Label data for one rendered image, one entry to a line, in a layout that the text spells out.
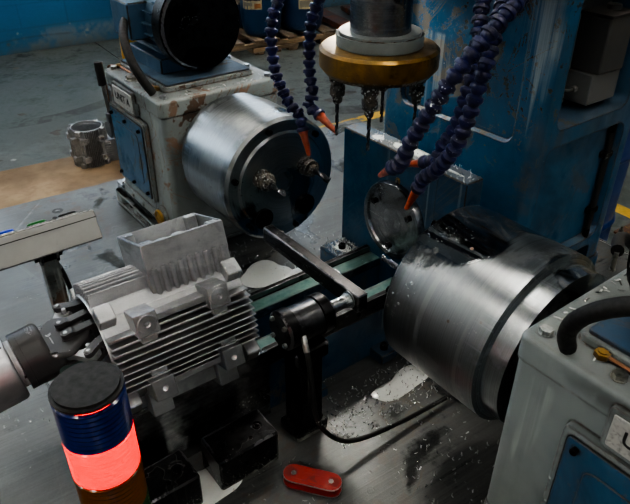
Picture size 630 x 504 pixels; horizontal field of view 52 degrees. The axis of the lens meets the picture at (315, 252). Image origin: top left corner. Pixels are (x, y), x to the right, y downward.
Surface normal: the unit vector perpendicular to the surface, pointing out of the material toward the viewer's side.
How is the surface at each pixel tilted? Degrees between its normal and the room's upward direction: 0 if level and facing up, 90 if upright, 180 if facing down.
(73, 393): 0
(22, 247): 61
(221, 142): 47
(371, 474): 0
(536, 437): 89
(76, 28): 90
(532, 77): 90
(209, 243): 71
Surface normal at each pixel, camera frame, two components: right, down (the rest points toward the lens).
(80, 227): 0.53, -0.03
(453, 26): -0.80, 0.33
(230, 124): -0.42, -0.55
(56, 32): 0.56, 0.45
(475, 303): -0.62, -0.29
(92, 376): 0.00, -0.84
